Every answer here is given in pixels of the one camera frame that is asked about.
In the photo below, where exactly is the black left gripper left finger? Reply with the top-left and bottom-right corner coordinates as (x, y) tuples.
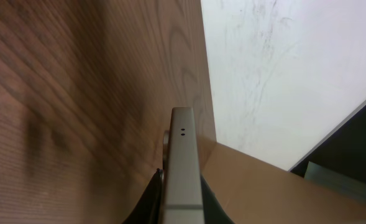
(122, 169), (163, 224)

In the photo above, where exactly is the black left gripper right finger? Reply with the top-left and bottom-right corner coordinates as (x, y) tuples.
(201, 176), (234, 224)

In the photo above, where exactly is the Galaxy S25 Ultra smartphone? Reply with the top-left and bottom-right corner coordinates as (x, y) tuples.
(158, 107), (204, 224)

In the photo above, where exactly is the brown cardboard box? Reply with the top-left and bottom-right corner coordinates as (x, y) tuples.
(198, 136), (366, 223)

